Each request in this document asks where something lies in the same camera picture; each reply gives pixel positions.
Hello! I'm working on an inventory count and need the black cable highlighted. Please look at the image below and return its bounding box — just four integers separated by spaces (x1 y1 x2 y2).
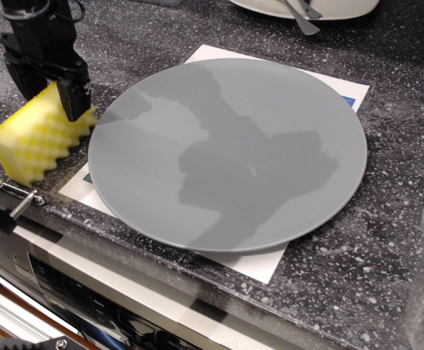
53 0 86 25

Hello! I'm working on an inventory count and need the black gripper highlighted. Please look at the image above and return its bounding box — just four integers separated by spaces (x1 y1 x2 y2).
0 1 92 122

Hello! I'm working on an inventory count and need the metal clamp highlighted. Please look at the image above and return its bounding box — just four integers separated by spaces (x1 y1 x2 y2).
0 177 47 256

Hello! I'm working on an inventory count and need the white dishwasher control panel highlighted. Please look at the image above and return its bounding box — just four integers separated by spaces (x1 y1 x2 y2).
0 227 334 349

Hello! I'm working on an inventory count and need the yellow wavy sponge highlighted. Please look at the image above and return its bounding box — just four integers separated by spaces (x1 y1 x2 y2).
0 83 97 187

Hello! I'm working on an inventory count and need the silver fork handle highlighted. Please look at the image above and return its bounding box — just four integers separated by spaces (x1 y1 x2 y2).
299 0 323 20

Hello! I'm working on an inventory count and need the silver spoon handle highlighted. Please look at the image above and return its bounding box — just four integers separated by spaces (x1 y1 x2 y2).
283 0 320 36

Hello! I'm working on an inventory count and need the grey round plate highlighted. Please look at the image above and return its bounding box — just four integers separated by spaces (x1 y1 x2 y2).
88 58 368 252

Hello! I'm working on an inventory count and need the white dish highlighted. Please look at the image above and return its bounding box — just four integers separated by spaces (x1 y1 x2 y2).
228 0 380 21

